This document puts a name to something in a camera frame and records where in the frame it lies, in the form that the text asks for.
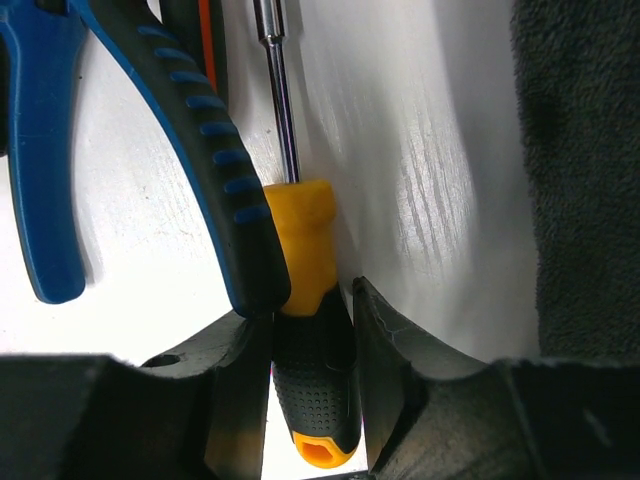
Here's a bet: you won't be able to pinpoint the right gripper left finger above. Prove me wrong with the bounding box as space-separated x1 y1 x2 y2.
1 313 272 479

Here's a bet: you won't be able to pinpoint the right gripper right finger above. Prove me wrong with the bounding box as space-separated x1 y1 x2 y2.
353 277 639 479

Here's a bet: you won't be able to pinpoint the yellow black screwdriver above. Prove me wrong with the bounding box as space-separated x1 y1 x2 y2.
253 1 361 469

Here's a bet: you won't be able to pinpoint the blue handled pliers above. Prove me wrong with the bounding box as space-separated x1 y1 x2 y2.
1 1 290 317

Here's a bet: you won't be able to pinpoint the black floral blanket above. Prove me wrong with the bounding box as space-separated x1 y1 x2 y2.
511 1 639 362

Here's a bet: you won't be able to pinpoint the orange black pliers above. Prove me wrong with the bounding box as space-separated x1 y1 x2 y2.
159 0 229 104

